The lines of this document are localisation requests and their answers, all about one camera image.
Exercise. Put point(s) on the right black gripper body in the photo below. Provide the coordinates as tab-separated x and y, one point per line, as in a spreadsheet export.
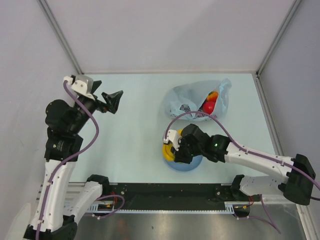
186	152

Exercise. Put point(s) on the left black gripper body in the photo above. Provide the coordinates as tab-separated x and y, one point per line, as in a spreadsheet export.
91	105

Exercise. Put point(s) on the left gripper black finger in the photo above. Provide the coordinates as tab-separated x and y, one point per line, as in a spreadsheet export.
112	101
95	86

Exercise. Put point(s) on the yellow fake banana bunch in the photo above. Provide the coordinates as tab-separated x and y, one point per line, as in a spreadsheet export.
168	151

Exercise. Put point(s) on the red fake apple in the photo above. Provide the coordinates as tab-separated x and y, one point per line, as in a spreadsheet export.
208	107

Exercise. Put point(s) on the blue cartoon plastic bag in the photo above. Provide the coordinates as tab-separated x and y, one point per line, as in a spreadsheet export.
192	96

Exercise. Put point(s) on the orange red fake peach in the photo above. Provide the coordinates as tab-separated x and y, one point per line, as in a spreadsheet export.
212	96

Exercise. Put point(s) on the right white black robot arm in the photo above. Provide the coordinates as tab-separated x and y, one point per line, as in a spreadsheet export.
292	177

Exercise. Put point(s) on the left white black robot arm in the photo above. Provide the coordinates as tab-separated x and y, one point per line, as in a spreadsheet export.
71	130

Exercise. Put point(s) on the blue round plate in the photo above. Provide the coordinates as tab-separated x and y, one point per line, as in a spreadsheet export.
184	167

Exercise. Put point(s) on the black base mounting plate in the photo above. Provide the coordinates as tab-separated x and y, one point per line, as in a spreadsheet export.
177	196

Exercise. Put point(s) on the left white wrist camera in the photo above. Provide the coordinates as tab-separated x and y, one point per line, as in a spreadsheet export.
82	85

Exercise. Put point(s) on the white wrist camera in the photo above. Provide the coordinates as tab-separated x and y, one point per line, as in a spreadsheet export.
82	85
172	137

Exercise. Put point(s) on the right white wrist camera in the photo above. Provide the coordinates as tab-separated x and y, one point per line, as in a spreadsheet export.
172	137

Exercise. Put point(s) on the right aluminium side rail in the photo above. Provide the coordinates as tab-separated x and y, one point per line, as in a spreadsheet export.
267	105

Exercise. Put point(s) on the grey slotted cable duct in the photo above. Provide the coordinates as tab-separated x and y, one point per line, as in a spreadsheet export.
229	209

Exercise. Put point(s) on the left aluminium corner post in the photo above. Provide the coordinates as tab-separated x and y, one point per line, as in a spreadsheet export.
55	26

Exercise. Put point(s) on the aluminium corner post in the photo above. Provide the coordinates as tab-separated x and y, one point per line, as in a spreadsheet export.
55	26
279	35

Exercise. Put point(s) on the right aluminium corner post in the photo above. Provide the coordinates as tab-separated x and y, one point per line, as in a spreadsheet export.
279	35

